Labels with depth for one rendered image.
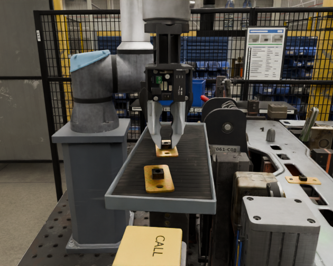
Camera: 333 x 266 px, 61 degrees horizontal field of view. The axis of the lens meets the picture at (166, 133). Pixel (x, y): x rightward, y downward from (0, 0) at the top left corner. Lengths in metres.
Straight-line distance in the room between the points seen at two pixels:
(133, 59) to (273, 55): 1.09
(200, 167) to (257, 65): 1.36
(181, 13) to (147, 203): 0.27
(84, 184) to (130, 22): 0.49
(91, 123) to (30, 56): 2.29
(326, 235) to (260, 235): 0.23
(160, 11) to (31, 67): 2.72
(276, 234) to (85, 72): 0.63
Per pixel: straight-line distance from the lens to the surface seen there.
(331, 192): 0.82
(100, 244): 1.01
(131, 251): 0.29
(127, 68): 0.85
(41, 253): 1.08
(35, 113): 3.19
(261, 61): 1.77
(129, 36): 0.87
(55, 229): 1.17
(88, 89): 0.85
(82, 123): 0.86
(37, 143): 3.30
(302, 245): 0.47
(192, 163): 0.47
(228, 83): 1.18
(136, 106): 1.57
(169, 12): 0.44
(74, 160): 0.88
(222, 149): 0.78
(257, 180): 0.62
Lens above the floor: 1.34
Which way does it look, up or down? 17 degrees down
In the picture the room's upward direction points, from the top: straight up
